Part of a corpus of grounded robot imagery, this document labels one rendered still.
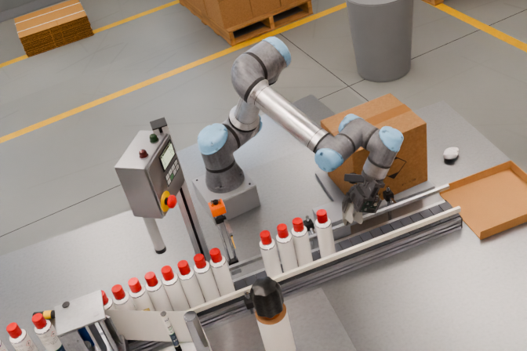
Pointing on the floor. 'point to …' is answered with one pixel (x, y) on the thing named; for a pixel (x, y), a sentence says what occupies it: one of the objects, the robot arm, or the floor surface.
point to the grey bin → (381, 26)
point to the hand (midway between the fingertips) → (346, 220)
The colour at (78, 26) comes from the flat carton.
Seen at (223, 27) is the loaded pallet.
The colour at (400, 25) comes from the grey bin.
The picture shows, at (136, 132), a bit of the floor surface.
